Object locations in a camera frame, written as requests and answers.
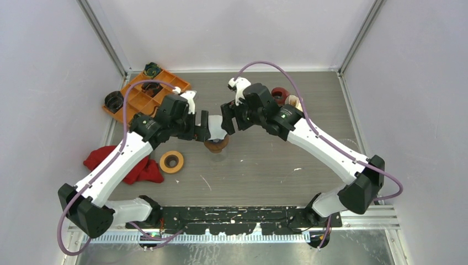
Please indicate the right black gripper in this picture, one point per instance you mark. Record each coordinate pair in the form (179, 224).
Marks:
(228, 111)

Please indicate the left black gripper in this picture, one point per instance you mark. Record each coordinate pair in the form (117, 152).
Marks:
(202, 133)

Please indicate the white paper coffee filter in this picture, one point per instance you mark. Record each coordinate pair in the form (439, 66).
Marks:
(217, 133)

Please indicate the dark wooden dripper stand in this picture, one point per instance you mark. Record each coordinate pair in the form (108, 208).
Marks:
(217, 145)

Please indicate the red and black carafe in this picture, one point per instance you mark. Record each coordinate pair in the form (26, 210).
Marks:
(280, 95)

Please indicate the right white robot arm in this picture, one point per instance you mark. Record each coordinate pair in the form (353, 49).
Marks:
(362, 176)

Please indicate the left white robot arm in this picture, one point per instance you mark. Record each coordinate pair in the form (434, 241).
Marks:
(87, 203)

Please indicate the clear glass dripper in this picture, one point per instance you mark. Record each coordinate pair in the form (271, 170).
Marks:
(352, 144)

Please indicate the glass beaker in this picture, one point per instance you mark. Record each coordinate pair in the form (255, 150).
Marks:
(219, 156)

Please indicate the red cloth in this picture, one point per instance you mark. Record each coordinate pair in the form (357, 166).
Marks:
(146, 170)

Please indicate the black rolled cloth in tray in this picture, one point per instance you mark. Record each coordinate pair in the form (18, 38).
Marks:
(151, 88)

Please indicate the orange wooden compartment tray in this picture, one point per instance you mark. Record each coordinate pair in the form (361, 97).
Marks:
(139, 102)

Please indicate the dark patterned rolled cloth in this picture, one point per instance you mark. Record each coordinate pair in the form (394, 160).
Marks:
(151, 70)

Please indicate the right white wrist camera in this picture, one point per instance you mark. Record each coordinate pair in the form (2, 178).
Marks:
(238, 86)

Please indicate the light wooden ring holder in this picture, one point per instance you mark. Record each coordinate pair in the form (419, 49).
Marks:
(171, 162)

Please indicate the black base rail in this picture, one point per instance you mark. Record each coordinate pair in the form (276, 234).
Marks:
(233, 220)

